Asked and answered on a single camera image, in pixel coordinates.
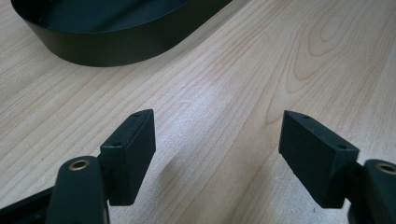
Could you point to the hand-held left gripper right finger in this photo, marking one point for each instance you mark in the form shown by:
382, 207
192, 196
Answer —
317, 161

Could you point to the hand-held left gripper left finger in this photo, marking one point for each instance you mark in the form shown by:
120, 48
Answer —
127, 161

